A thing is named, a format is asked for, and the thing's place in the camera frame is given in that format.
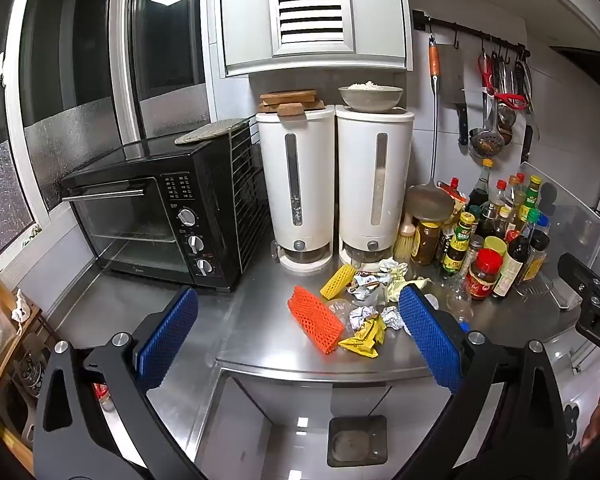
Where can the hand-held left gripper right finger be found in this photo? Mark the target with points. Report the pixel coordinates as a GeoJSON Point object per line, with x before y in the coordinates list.
{"type": "Point", "coordinates": [430, 340]}

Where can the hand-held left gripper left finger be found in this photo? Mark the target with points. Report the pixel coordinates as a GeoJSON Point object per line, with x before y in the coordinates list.
{"type": "Point", "coordinates": [170, 340]}

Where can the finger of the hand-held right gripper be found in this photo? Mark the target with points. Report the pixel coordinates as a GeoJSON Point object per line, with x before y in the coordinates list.
{"type": "Point", "coordinates": [587, 277]}

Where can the pale yellow paper bag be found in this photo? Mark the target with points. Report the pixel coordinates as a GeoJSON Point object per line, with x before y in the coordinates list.
{"type": "Point", "coordinates": [395, 290]}

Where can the grey tissue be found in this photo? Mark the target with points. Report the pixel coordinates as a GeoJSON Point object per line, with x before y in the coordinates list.
{"type": "Point", "coordinates": [362, 317]}

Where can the grey bin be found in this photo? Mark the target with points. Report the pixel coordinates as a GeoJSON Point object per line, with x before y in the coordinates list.
{"type": "Point", "coordinates": [357, 442]}

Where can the crumpled foil ball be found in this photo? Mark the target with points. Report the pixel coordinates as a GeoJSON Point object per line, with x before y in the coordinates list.
{"type": "Point", "coordinates": [392, 317]}

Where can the clear plastic bottle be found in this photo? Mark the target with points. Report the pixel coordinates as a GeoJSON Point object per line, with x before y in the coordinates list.
{"type": "Point", "coordinates": [457, 305]}

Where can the clear acrylic splash guard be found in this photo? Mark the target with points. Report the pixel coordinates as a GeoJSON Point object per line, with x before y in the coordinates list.
{"type": "Point", "coordinates": [575, 230]}

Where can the crumpled yellow wrapper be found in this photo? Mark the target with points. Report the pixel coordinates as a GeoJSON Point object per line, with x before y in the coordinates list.
{"type": "Point", "coordinates": [362, 342]}

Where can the dark bottle with cream label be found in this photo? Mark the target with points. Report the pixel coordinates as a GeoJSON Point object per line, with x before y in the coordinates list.
{"type": "Point", "coordinates": [512, 265]}

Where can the red-lid sauce jar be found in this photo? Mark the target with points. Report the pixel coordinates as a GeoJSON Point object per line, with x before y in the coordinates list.
{"type": "Point", "coordinates": [482, 280]}

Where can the crumpled white tissue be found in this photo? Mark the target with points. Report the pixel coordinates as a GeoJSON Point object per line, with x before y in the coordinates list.
{"type": "Point", "coordinates": [392, 267]}

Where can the red and white snack wrapper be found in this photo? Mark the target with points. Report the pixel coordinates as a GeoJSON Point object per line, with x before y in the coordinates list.
{"type": "Point", "coordinates": [365, 282]}

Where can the green-label sauce bottle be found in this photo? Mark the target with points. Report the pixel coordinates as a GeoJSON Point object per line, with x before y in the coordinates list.
{"type": "Point", "coordinates": [455, 255]}

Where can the oil jar with yellow lid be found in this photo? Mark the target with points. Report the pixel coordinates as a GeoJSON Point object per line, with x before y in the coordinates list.
{"type": "Point", "coordinates": [425, 245]}

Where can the clear plastic wrapper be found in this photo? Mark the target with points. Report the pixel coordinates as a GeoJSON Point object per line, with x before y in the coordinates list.
{"type": "Point", "coordinates": [339, 310]}

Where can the yellow-lid jar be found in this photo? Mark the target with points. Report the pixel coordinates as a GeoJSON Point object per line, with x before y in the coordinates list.
{"type": "Point", "coordinates": [496, 244]}

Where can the glass spice grinder jar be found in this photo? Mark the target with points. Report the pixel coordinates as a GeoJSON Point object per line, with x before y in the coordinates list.
{"type": "Point", "coordinates": [474, 252]}

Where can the yellow foam net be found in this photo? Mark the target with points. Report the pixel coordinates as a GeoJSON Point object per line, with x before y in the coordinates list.
{"type": "Point", "coordinates": [337, 280]}

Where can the orange foam net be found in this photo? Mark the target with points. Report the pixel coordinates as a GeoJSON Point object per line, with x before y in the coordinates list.
{"type": "Point", "coordinates": [312, 317]}

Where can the black toaster oven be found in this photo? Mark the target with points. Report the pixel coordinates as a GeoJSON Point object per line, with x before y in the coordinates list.
{"type": "Point", "coordinates": [130, 220]}

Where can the cluster of condiment bottles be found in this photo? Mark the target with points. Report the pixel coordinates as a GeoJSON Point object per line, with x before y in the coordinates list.
{"type": "Point", "coordinates": [480, 195]}

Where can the metal skimmer ladle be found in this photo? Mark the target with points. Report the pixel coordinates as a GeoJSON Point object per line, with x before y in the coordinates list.
{"type": "Point", "coordinates": [485, 142]}

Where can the white rice dispenser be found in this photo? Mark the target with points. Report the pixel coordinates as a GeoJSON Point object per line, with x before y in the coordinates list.
{"type": "Point", "coordinates": [310, 185]}
{"type": "Point", "coordinates": [355, 185]}

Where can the metal soup ladle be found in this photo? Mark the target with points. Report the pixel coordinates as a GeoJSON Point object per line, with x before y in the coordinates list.
{"type": "Point", "coordinates": [507, 120]}

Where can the hanging metal tongs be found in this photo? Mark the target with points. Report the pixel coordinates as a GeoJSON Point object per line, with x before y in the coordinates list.
{"type": "Point", "coordinates": [522, 80]}

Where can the grey pot holder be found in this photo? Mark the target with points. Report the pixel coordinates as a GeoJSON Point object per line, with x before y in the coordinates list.
{"type": "Point", "coordinates": [205, 131]}

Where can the red kitchen scissors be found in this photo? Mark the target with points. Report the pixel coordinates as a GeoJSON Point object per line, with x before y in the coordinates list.
{"type": "Point", "coordinates": [486, 72]}

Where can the steel cleaver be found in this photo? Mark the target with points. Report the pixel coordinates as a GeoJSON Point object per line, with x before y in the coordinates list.
{"type": "Point", "coordinates": [450, 75]}

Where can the grey bowl of rice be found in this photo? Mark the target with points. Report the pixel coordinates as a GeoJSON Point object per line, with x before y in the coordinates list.
{"type": "Point", "coordinates": [370, 96]}

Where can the stack of wooden trivets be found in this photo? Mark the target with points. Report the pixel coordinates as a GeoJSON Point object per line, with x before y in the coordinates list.
{"type": "Point", "coordinates": [290, 100]}

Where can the sliding window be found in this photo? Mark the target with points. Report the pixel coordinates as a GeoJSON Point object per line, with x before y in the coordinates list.
{"type": "Point", "coordinates": [80, 60]}

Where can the white louvred cabinet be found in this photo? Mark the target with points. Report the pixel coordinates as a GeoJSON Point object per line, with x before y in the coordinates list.
{"type": "Point", "coordinates": [250, 35]}

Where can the black hanging rail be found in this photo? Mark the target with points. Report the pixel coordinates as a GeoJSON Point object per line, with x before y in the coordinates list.
{"type": "Point", "coordinates": [472, 30]}

